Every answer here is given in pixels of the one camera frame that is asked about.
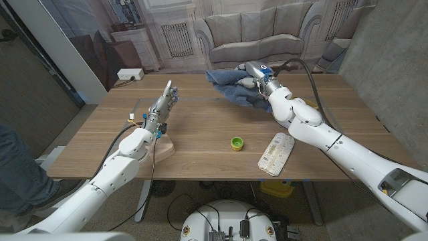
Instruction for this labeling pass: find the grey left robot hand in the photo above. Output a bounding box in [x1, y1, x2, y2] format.
[142, 80, 180, 135]

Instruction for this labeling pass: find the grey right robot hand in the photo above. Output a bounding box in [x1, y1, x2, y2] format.
[235, 60, 291, 98]

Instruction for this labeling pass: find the blue towel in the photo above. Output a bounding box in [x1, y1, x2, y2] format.
[205, 68, 274, 113]

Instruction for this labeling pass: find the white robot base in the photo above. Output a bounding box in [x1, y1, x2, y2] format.
[180, 199, 278, 241]

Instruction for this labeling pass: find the small green cup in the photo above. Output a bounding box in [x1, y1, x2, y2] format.
[230, 137, 245, 152]

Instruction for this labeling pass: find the printed living room backdrop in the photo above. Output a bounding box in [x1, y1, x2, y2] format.
[38, 0, 379, 92]

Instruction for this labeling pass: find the beige wooden block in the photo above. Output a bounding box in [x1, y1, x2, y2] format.
[146, 133, 176, 163]

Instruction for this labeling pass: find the white power strip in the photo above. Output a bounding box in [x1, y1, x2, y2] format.
[116, 68, 145, 81]

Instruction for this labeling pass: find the round black fan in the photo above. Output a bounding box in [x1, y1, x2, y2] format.
[150, 180, 177, 199]

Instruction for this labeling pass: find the white patterned snack packet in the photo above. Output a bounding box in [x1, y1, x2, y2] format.
[257, 132, 296, 177]

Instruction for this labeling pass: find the grey table leg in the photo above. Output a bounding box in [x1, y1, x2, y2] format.
[302, 180, 324, 227]
[134, 180, 153, 224]

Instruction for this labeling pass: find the yellow object under table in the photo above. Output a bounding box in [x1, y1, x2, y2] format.
[259, 180, 295, 198]

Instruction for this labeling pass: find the dark shoe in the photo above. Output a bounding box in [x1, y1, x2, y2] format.
[18, 179, 84, 217]

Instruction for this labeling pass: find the person leg in jeans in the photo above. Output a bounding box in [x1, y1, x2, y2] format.
[0, 122, 62, 215]

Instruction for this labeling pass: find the white robot torso edge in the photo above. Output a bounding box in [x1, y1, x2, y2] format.
[0, 232, 136, 241]

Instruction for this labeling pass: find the black power strip cable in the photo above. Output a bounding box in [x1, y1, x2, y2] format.
[112, 76, 136, 89]

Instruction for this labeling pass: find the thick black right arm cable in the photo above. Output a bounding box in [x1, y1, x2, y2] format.
[274, 58, 405, 167]

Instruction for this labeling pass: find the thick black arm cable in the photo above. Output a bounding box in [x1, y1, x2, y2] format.
[274, 58, 405, 167]
[90, 122, 144, 181]

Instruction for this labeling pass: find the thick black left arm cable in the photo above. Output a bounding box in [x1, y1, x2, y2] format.
[90, 122, 144, 181]

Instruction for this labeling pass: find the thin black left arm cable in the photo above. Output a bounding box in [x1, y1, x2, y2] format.
[106, 133, 158, 232]

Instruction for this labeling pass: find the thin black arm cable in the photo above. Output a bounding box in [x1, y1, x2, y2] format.
[106, 133, 158, 232]
[319, 149, 392, 215]

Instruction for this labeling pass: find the black floor cable loop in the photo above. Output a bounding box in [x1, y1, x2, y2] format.
[167, 193, 222, 232]

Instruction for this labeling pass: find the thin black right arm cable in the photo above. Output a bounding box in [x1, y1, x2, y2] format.
[319, 149, 392, 215]

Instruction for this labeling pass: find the black door handle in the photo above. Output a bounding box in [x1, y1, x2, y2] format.
[0, 29, 18, 43]

